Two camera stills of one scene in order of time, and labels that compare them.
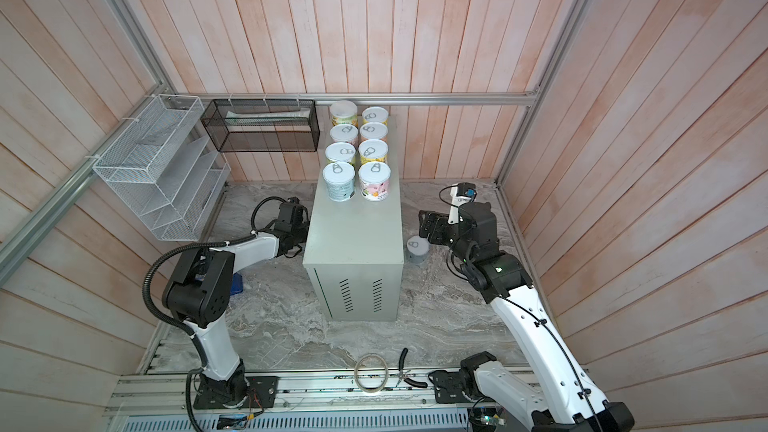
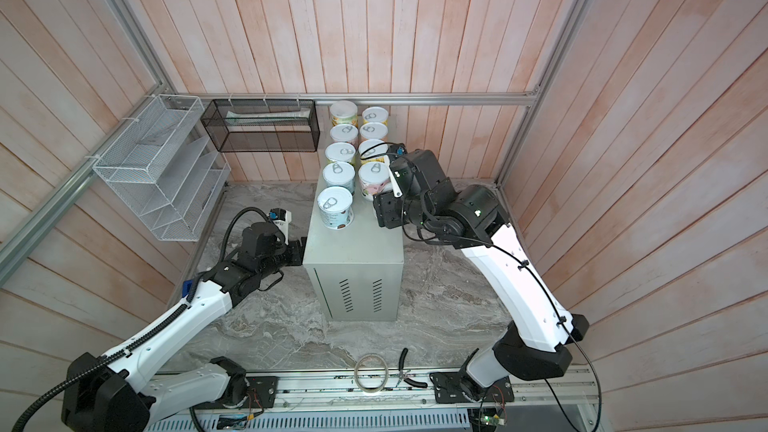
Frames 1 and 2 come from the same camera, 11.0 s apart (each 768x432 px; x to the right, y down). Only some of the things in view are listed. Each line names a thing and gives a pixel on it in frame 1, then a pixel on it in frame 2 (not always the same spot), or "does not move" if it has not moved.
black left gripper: (307, 223) to (297, 257)
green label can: (344, 112) does not move
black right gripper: (442, 222) to (385, 205)
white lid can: (374, 180) does not move
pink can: (343, 132) does not move
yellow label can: (375, 114) does not move
